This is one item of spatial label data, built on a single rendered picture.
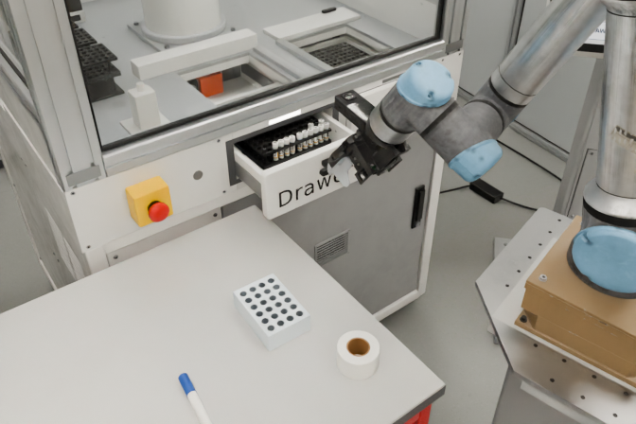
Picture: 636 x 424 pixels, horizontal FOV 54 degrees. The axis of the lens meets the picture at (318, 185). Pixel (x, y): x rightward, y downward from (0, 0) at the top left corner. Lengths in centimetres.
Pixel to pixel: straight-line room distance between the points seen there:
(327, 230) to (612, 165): 92
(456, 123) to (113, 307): 69
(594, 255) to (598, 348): 25
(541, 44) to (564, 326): 46
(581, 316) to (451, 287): 124
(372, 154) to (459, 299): 124
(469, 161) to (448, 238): 156
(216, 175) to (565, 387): 76
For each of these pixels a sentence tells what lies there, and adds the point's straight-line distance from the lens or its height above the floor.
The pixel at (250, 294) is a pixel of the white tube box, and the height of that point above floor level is 80.
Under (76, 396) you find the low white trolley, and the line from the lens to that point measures 110.
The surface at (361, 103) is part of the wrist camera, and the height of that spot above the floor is 107.
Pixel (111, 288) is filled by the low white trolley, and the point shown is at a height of 76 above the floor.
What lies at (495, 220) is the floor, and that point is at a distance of 263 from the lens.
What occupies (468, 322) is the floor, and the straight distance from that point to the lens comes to 220.
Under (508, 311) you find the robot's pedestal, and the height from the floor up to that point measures 76.
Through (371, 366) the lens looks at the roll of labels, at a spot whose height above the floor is 79.
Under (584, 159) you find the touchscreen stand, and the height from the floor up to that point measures 58.
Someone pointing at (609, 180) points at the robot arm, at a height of 114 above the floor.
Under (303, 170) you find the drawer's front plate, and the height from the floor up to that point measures 90.
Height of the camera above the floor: 161
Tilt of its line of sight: 36 degrees down
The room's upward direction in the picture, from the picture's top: straight up
